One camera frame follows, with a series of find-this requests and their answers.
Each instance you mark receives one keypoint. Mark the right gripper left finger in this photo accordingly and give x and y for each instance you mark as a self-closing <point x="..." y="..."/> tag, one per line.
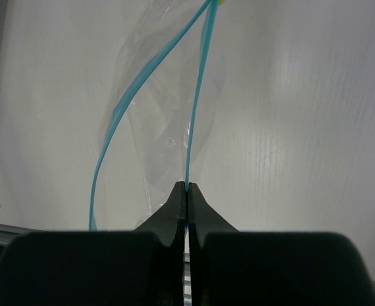
<point x="139" y="267"/>

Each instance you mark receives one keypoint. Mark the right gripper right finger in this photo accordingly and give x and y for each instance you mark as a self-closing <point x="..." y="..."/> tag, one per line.
<point x="232" y="267"/>

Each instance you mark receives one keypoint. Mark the clear zip top bag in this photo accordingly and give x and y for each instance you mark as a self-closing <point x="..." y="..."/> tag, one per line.
<point x="168" y="81"/>

